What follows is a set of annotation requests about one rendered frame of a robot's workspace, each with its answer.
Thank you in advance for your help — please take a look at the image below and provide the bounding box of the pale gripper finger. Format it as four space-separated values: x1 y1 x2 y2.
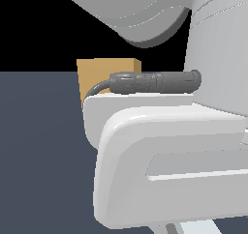
175 219 225 234
150 223 180 234

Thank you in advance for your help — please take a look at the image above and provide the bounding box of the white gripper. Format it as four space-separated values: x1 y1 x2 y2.
82 92 248 231

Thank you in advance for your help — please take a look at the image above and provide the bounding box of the tan wooden box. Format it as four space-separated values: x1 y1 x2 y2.
76 57 142 110

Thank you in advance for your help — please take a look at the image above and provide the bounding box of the grey cable connector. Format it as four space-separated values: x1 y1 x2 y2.
83 69 202 101

